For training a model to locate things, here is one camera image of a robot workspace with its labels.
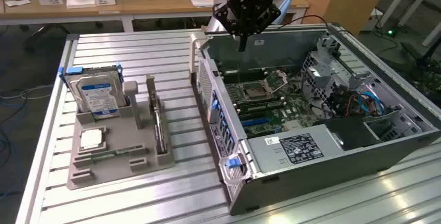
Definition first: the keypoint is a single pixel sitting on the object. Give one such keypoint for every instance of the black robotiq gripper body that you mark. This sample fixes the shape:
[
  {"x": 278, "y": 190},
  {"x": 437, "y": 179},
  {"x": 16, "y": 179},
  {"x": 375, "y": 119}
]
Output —
[{"x": 250, "y": 7}]

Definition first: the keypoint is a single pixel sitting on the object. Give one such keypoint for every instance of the black graphics card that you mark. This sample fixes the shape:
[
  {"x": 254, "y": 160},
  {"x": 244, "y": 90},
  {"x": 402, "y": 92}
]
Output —
[{"x": 159, "y": 131}]

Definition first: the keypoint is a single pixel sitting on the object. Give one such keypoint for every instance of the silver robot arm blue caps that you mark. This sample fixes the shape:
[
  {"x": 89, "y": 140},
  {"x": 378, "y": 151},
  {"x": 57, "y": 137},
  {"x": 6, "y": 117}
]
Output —
[{"x": 212, "y": 26}]

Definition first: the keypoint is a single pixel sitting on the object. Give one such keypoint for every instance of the wooden desk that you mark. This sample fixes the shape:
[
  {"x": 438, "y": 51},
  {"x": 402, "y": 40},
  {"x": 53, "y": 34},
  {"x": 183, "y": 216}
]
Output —
[{"x": 155, "y": 4}]

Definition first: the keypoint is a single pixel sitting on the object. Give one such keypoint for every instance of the wooden cabinet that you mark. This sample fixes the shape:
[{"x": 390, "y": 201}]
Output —
[{"x": 343, "y": 2}]

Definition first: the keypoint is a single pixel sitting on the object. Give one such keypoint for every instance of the metal socket cover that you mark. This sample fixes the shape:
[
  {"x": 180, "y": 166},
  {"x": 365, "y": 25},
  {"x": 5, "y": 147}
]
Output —
[{"x": 268, "y": 75}]

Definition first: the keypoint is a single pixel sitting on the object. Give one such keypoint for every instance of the grey metal disk bay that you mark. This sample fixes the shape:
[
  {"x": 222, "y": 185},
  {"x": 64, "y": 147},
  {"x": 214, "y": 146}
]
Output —
[{"x": 322, "y": 74}]

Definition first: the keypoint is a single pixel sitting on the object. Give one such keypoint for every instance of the CPU socket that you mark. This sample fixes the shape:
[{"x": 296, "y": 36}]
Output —
[{"x": 256, "y": 91}]

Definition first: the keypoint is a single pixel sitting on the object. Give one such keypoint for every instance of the installed green RAM stick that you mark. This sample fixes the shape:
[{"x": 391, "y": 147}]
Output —
[
  {"x": 262, "y": 107},
  {"x": 254, "y": 102}
]

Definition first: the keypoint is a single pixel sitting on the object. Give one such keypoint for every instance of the green indicator light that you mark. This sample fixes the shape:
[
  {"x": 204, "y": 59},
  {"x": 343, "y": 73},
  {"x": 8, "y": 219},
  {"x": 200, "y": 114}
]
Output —
[{"x": 389, "y": 32}]

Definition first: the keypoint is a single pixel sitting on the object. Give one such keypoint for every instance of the green motherboard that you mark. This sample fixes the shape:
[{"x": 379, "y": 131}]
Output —
[{"x": 295, "y": 110}]

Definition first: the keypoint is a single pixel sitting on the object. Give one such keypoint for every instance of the flat white box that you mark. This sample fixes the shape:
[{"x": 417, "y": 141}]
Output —
[{"x": 80, "y": 4}]

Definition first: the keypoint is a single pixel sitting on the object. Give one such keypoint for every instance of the black metal stand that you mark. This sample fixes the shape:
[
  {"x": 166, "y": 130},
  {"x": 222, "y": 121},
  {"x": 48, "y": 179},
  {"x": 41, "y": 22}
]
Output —
[{"x": 426, "y": 53}]

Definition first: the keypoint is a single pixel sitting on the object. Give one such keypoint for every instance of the hard disk blue label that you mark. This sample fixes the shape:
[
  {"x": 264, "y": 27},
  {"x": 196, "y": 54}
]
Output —
[{"x": 99, "y": 97}]

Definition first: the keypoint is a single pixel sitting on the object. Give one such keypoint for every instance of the blue disk caddy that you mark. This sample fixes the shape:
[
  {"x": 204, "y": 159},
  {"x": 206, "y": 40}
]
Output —
[{"x": 73, "y": 71}]

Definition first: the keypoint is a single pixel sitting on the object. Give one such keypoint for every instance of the grey power supply unit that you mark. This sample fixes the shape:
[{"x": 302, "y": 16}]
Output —
[{"x": 268, "y": 154}]

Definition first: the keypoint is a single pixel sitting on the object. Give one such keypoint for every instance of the black chair base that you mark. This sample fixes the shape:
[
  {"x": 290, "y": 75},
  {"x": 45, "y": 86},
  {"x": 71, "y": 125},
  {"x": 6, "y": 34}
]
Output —
[{"x": 37, "y": 34}]

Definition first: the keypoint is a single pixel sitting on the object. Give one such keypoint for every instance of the grey parts rack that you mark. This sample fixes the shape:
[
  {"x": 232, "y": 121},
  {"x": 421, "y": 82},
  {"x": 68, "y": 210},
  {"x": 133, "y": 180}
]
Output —
[{"x": 137, "y": 141}]

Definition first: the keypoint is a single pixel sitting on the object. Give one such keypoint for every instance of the blue case latch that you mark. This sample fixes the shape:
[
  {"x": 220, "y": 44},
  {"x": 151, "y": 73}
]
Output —
[{"x": 231, "y": 163}]

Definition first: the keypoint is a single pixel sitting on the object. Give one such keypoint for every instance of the white card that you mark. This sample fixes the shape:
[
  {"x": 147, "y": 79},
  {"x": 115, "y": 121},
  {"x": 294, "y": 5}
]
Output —
[{"x": 17, "y": 2}]

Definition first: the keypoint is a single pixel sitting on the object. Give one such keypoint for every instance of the silver CPU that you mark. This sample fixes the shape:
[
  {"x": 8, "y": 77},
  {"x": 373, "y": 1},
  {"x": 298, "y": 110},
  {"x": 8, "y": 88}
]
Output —
[{"x": 91, "y": 140}]

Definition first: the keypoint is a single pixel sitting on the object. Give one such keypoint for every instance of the green loose RAM stick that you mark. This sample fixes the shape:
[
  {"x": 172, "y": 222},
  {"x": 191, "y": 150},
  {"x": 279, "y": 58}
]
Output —
[{"x": 109, "y": 154}]

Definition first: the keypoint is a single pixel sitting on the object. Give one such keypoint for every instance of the black open PC case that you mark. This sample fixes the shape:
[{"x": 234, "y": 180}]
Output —
[{"x": 310, "y": 182}]

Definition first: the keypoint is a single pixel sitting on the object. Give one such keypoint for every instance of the white table frame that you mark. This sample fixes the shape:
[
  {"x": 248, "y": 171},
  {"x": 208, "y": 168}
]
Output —
[{"x": 395, "y": 2}]

